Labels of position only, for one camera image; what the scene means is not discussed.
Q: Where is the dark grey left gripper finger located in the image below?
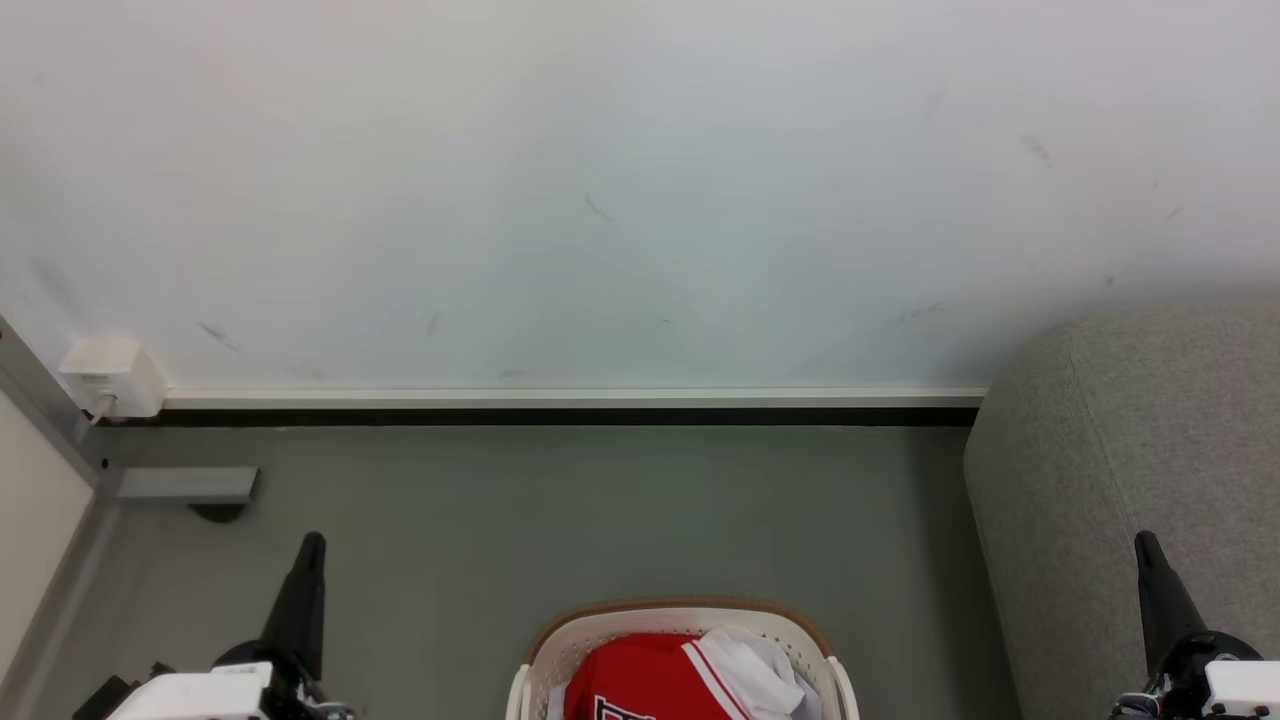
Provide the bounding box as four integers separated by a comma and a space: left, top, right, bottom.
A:
260, 532, 328, 683

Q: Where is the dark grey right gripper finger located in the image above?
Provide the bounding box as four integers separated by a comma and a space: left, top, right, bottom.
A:
1134, 531, 1207, 677

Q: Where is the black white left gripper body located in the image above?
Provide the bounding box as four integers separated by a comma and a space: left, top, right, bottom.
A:
105, 640, 353, 720

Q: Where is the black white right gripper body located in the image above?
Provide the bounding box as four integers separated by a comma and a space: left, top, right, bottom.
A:
1113, 630, 1280, 720

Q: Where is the red jersey with white stripes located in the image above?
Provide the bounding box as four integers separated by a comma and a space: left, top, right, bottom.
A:
563, 632, 751, 720

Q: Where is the grey fabric sofa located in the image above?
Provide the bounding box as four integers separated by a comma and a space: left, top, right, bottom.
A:
963, 300, 1280, 720

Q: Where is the white garment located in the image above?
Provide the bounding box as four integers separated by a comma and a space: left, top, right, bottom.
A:
683, 625, 823, 720

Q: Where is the grey metal partition foot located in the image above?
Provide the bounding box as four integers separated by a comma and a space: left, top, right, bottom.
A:
115, 466, 261, 505

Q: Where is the beige partition panel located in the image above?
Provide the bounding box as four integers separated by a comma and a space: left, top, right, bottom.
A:
0, 390, 97, 691

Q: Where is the white perforated laundry basket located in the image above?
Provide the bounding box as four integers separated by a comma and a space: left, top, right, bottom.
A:
505, 598, 861, 720

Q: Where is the white black baseboard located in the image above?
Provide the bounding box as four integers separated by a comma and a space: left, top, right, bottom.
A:
163, 387, 989, 429

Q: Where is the white wall socket box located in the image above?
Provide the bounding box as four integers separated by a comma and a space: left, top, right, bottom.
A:
58, 338, 168, 419

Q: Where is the grey metal partition frame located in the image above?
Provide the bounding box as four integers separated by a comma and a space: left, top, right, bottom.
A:
0, 318, 123, 720

